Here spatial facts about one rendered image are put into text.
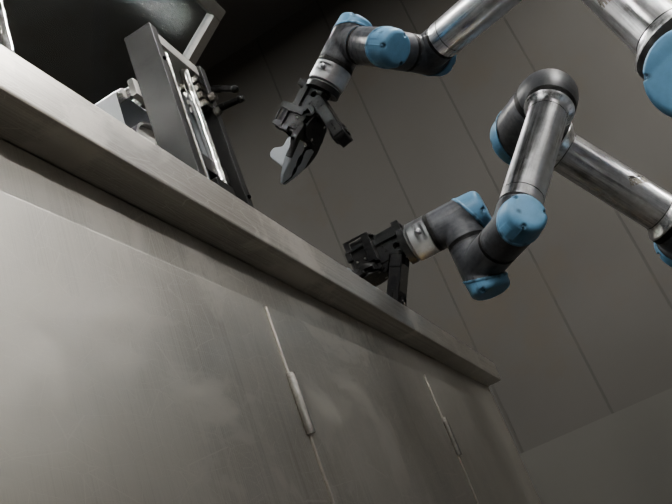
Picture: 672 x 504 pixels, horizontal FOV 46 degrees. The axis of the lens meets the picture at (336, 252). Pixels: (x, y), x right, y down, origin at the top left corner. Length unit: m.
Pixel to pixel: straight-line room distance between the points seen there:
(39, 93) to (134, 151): 0.09
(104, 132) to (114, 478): 0.23
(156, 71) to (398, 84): 2.93
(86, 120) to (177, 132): 0.65
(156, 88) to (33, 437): 0.89
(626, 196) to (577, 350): 1.84
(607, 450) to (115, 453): 3.08
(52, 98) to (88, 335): 0.15
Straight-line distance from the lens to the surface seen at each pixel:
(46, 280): 0.46
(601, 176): 1.71
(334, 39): 1.62
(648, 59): 1.11
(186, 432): 0.51
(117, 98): 1.39
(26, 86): 0.50
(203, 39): 2.08
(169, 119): 1.20
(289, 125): 1.59
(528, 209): 1.32
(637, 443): 3.43
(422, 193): 3.83
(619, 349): 3.48
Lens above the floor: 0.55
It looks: 24 degrees up
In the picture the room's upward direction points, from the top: 22 degrees counter-clockwise
